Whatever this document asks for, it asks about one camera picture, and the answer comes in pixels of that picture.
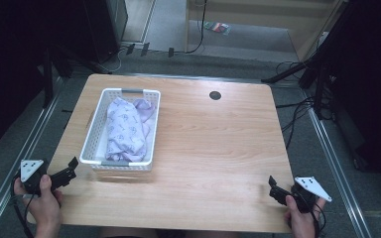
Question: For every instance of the black cabinet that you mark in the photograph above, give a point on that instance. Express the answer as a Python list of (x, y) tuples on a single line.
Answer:
[(105, 26)]

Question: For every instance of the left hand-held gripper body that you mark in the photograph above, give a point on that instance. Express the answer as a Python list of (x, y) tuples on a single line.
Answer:
[(32, 180)]

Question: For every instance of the black round table grommet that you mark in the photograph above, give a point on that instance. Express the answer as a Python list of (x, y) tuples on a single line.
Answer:
[(215, 95)]

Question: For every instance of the black plug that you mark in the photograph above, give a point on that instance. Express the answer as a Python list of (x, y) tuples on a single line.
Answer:
[(130, 49), (171, 52)]

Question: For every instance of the metal floor rail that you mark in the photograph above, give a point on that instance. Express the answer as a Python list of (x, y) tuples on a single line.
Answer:
[(20, 158), (339, 168)]

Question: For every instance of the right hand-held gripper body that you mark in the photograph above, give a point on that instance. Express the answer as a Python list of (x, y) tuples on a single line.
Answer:
[(306, 193)]

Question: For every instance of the person's left hand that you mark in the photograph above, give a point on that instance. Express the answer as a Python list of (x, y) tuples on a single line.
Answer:
[(46, 208)]

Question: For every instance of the white plastic basket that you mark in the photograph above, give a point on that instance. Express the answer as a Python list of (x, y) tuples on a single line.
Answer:
[(94, 145)]

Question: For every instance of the purple printed cloth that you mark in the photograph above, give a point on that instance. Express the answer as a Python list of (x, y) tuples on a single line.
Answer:
[(127, 132)]

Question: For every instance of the person's right hand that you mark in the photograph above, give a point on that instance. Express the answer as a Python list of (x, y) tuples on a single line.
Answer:
[(301, 219)]

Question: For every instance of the black tripod stand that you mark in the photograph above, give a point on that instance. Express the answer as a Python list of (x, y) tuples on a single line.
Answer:
[(314, 72)]

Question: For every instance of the colourful packet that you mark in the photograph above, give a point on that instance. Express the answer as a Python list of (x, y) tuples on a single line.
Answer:
[(217, 27)]

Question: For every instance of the black metal stand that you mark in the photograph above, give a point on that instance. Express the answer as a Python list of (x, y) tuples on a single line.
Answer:
[(48, 79)]

